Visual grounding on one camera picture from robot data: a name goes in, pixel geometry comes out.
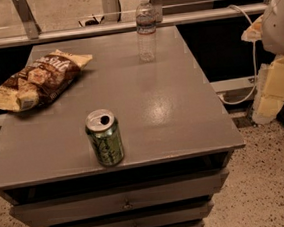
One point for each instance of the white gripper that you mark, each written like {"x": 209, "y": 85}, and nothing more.
{"x": 279, "y": 28}

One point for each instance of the brown chip bag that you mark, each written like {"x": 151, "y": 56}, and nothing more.
{"x": 41, "y": 82}

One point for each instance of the green soda can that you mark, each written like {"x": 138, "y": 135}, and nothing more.
{"x": 102, "y": 130}

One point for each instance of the top drawer brass knob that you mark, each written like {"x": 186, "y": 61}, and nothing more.
{"x": 127, "y": 205}

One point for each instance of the clear plastic water bottle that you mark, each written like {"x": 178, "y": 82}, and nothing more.
{"x": 146, "y": 30}

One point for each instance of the grey drawer cabinet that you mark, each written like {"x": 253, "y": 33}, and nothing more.
{"x": 130, "y": 144}

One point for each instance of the metal railing frame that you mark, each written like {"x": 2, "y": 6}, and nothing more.
{"x": 39, "y": 21}

